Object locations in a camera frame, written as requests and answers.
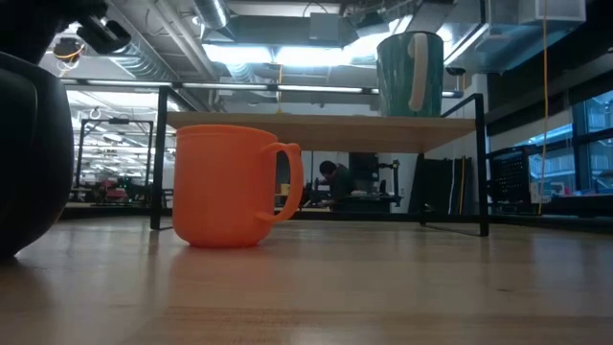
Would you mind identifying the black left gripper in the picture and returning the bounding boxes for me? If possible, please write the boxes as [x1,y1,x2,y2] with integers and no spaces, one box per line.
[0,0,133,63]

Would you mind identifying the black mug blue inside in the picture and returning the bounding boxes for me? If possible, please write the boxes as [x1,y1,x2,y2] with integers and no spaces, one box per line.
[0,51,76,263]

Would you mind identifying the orange plastic mug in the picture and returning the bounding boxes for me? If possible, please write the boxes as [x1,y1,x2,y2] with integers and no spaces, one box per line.
[171,124,306,249]

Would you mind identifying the tall teal ceramic cup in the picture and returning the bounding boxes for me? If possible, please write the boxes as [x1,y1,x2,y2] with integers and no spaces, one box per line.
[376,31,445,119]

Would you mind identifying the round ceiling sensor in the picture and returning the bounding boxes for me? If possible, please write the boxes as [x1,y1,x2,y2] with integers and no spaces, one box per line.
[52,36,86,63]

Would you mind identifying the gray ceiling box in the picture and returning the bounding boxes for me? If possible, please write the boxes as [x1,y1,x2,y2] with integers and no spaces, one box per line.
[308,11,342,43]

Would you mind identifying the person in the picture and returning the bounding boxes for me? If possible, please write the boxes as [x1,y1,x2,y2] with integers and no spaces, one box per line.
[318,160,358,212]

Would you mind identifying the black background machine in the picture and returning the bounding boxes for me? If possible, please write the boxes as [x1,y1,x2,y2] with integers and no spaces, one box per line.
[349,151,403,212]

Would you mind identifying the black leaning panels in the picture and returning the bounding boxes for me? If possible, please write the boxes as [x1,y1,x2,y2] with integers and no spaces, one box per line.
[409,155,473,216]

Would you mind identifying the black perforated crate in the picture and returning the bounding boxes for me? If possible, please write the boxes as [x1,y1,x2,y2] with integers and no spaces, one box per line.
[488,147,533,207]

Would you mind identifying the silver ventilation duct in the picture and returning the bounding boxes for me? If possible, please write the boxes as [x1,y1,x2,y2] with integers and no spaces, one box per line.
[191,0,230,30]

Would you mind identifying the black background rig frame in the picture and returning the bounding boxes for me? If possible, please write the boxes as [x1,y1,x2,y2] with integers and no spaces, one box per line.
[74,117,155,193]

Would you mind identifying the wooden shelf black metal frame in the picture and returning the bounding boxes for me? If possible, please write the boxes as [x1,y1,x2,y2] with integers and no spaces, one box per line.
[149,84,490,239]

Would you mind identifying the black table frame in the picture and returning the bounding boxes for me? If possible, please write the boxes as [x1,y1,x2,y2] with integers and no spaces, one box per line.
[0,203,613,236]

